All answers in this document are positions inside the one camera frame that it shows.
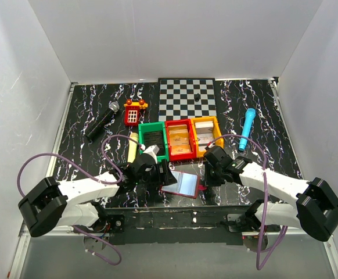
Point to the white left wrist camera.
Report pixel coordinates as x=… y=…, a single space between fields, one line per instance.
x=152 y=151

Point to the black microphone silver head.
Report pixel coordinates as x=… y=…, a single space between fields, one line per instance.
x=97 y=126

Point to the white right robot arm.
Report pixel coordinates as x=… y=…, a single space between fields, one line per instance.
x=308 y=205

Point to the cream toy microphone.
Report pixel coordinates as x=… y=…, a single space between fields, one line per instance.
x=132 y=149

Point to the green plastic bin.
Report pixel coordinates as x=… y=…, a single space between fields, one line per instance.
x=155 y=126

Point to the black card stack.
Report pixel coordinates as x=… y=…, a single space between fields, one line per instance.
x=155 y=138

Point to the white card stack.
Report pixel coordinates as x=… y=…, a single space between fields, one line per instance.
x=204 y=133

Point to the red toy phone booth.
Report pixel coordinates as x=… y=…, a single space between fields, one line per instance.
x=132 y=111

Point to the gold card stack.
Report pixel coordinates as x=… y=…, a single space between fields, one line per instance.
x=179 y=139

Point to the blue toy microphone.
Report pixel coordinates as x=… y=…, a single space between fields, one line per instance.
x=248 y=122

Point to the red plastic bin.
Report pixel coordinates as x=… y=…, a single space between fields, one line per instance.
x=186 y=156

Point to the red leather card holder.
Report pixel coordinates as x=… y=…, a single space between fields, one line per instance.
x=187 y=185

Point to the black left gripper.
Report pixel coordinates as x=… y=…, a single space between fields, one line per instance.
x=162 y=172

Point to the yellow plastic bin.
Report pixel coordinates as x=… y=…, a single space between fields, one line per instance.
x=217 y=131

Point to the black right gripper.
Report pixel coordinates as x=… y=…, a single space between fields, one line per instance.
x=211 y=176

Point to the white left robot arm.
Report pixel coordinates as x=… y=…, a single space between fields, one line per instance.
x=54 y=203

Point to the black chess pawn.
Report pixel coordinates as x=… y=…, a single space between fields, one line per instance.
x=197 y=97

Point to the black white checkerboard mat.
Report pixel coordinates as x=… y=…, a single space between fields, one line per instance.
x=176 y=98

